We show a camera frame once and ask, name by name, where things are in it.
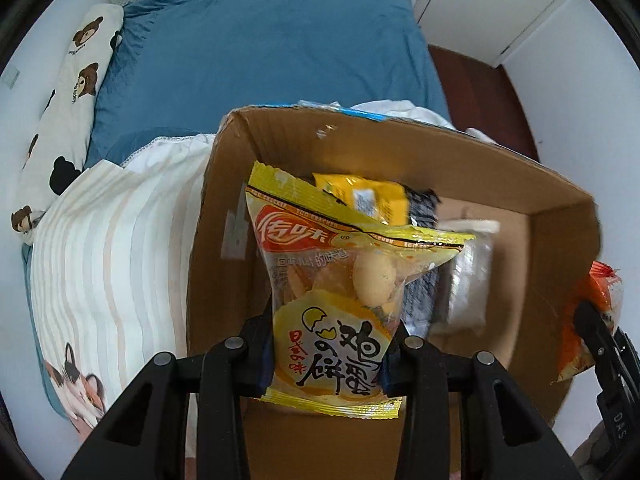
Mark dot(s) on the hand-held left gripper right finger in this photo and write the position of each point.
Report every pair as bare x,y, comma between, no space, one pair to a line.
386,380

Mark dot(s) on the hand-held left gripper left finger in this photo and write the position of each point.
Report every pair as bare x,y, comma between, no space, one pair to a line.
265,370

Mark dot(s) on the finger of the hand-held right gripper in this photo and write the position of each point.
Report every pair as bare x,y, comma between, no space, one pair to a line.
592,332

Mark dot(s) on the orange and white snack packet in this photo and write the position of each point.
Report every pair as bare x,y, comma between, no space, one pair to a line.
575,345

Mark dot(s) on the black snack packet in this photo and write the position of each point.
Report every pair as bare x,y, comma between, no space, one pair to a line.
425,300

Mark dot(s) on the yellow egg cookie packet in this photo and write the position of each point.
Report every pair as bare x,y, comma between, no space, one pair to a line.
330,270

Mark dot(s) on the brown cardboard box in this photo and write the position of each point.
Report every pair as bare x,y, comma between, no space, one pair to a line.
225,200

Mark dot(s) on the gold yellow snack packet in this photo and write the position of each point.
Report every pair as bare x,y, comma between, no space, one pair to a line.
360,195

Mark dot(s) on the striped cat print blanket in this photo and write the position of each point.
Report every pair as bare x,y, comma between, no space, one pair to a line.
110,260

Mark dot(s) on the white cloth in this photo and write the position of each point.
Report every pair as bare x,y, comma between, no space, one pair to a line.
400,110

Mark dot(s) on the blue bed sheet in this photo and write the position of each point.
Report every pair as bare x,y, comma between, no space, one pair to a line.
260,60

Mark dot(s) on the bear print pillow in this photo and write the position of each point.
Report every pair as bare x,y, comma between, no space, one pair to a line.
65,110

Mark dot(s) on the white door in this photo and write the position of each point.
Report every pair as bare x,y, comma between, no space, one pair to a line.
490,5

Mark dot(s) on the white wall socket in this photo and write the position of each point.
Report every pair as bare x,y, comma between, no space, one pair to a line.
10,77

